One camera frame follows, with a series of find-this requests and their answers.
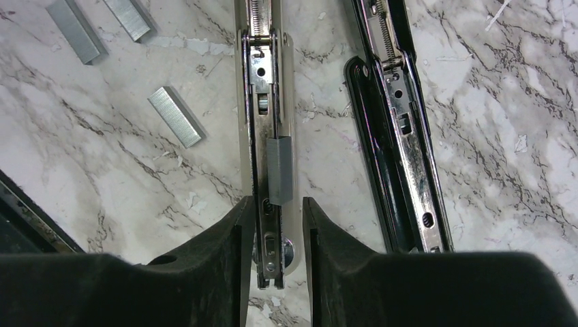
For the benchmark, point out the black stapler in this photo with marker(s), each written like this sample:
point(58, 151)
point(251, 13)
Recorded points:
point(391, 119)

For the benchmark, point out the staple strip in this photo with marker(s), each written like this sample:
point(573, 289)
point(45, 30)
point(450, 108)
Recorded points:
point(76, 29)
point(280, 170)
point(133, 19)
point(178, 117)

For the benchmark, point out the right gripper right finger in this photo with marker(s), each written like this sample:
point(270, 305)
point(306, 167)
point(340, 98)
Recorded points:
point(353, 285)

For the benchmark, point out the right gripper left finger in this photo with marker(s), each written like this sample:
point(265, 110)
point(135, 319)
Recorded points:
point(203, 282)

